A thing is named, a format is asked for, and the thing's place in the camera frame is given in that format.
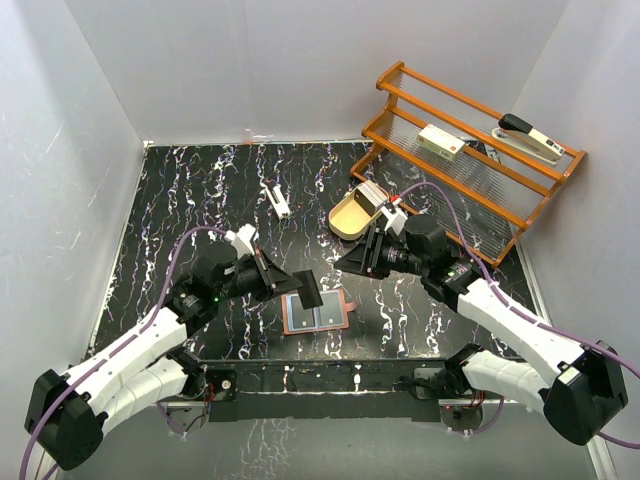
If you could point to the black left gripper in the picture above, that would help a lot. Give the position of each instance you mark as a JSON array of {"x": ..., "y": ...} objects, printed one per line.
[{"x": 278, "y": 280}]

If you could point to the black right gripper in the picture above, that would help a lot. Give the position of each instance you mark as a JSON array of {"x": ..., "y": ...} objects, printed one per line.
[{"x": 365, "y": 257}]

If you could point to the beige oval card tray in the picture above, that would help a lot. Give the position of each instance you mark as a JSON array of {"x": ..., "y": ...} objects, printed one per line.
[{"x": 349, "y": 221}]

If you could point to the stack of credit cards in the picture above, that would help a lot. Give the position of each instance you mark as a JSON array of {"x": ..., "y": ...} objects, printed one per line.
[{"x": 370, "y": 197}]

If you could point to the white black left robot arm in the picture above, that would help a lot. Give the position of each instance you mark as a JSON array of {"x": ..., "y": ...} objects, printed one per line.
[{"x": 70, "y": 413}]

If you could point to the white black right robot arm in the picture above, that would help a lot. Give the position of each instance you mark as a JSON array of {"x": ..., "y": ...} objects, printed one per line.
[{"x": 578, "y": 387}]

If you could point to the white staple remover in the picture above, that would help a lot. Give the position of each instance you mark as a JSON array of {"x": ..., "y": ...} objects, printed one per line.
[{"x": 277, "y": 200}]

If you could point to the white red staples box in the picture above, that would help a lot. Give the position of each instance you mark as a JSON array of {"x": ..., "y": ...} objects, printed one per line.
[{"x": 440, "y": 142}]

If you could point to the orange wooden shelf rack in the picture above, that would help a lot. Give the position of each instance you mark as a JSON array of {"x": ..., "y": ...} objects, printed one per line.
[{"x": 497, "y": 190}]

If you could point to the black beige stapler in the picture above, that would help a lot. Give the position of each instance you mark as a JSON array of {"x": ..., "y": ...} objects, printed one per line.
[{"x": 521, "y": 135}]

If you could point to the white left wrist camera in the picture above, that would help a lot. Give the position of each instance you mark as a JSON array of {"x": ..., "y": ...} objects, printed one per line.
[{"x": 242, "y": 240}]

